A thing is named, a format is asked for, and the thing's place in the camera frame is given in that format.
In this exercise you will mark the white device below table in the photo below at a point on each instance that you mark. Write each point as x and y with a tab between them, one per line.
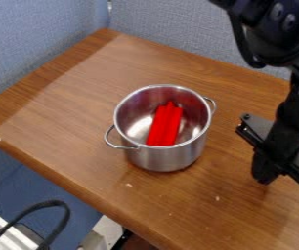
19	237

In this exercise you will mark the white table leg bracket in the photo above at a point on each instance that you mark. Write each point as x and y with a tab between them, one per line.
107	236

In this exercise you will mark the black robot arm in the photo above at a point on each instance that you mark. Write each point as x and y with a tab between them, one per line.
266	31

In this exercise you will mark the red block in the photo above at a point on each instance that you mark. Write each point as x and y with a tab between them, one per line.
165	128

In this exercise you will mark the stainless steel pot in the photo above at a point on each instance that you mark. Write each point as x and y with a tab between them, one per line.
133	120

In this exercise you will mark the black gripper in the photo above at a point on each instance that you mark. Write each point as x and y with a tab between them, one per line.
275	142

